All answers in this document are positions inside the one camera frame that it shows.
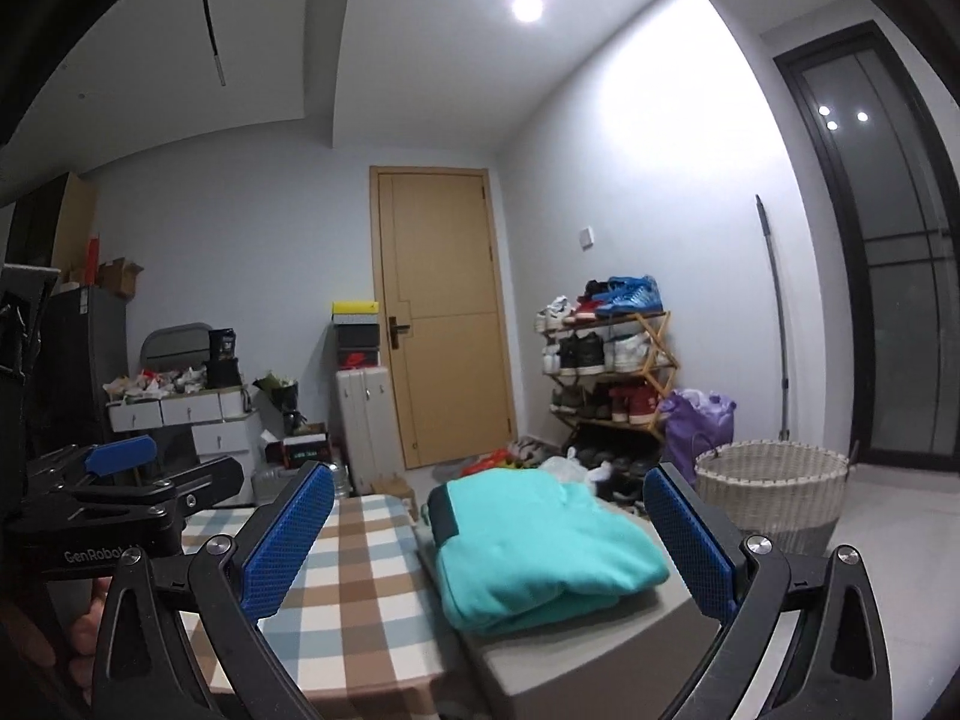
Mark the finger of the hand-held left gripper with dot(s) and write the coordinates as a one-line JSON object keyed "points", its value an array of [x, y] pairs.
{"points": [[120, 457], [202, 481]]}

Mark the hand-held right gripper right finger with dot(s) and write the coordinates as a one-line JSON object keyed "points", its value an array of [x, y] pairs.
{"points": [[690, 540]]}

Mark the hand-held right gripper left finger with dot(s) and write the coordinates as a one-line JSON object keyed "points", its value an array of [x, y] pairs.
{"points": [[292, 540]]}

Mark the teal hoodie with black lining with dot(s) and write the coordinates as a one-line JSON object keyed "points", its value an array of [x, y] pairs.
{"points": [[525, 547]]}

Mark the person's left hand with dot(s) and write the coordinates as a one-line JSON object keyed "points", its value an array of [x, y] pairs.
{"points": [[82, 630]]}

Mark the white drawer desk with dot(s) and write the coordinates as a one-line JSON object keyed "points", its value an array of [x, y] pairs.
{"points": [[187, 420]]}

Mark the checked blanket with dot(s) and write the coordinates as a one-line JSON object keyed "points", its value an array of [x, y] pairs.
{"points": [[360, 577]]}

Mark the clear water bottle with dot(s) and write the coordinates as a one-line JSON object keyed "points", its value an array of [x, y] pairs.
{"points": [[341, 478]]}

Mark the clutter of packets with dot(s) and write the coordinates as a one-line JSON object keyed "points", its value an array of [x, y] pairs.
{"points": [[150, 382]]}

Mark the black box with red print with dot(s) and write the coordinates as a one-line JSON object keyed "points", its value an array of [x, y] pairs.
{"points": [[304, 448]]}

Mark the grey fridge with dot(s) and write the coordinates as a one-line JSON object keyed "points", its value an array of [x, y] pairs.
{"points": [[86, 367]]}

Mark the woven laundry basket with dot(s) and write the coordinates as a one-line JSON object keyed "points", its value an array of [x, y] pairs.
{"points": [[772, 487]]}

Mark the purple bag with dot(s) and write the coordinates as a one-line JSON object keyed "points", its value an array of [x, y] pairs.
{"points": [[701, 427]]}

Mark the cardboard box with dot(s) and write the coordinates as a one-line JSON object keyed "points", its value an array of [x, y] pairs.
{"points": [[396, 493]]}

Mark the flower bouquet in black wrap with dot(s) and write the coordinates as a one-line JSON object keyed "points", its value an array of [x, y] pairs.
{"points": [[279, 394]]}

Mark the stacked black boxes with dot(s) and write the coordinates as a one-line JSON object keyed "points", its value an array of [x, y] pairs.
{"points": [[223, 360]]}

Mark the grey rounded case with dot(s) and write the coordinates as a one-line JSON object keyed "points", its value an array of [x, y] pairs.
{"points": [[176, 341]]}

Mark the white suitcase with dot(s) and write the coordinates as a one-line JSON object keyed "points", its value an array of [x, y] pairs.
{"points": [[364, 427]]}

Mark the white plastic bag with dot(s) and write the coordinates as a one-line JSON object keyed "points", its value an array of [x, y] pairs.
{"points": [[571, 465]]}

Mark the open cardboard boxes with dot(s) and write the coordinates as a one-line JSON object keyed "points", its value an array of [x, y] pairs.
{"points": [[116, 277]]}

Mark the red print shoe box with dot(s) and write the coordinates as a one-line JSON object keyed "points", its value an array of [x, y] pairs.
{"points": [[360, 358]]}

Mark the wooden shoe rack with shoes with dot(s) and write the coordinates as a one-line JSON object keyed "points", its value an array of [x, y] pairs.
{"points": [[600, 352]]}

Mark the yellow shoe box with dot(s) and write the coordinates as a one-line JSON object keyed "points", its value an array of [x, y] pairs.
{"points": [[356, 308]]}

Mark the metal pole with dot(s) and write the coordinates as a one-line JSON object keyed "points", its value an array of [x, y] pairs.
{"points": [[776, 315]]}

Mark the wooden door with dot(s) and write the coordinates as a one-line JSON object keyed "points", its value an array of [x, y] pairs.
{"points": [[442, 315]]}

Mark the black framed glass door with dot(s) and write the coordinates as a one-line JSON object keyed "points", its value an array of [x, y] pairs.
{"points": [[885, 277]]}

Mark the round ceiling light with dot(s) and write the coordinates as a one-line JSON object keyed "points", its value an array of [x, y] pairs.
{"points": [[527, 7]]}

